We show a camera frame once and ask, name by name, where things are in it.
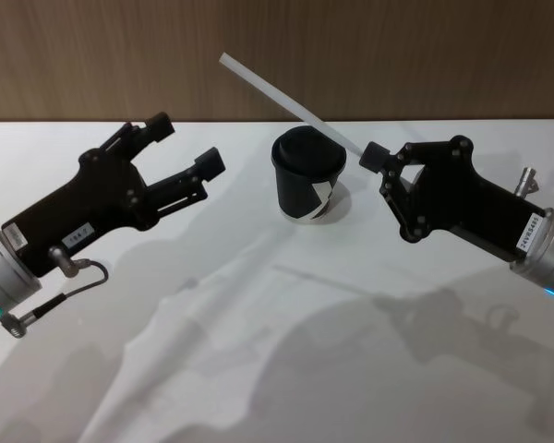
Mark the black paper cup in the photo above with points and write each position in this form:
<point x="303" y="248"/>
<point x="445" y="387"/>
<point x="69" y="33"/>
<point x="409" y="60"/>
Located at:
<point x="300" y="198"/>

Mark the black plastic cup lid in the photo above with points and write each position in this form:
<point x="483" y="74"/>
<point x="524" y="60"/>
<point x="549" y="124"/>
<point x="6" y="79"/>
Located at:
<point x="304" y="147"/>

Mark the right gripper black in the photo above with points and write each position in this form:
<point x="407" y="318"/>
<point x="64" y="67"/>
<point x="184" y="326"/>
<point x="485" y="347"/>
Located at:
<point x="471" y="194"/>

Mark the white plastic straw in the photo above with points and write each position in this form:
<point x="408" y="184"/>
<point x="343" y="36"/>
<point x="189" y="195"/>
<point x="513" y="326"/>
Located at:
<point x="281" y="99"/>

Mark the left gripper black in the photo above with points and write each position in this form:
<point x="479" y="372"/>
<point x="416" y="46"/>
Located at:
<point x="97" y="194"/>

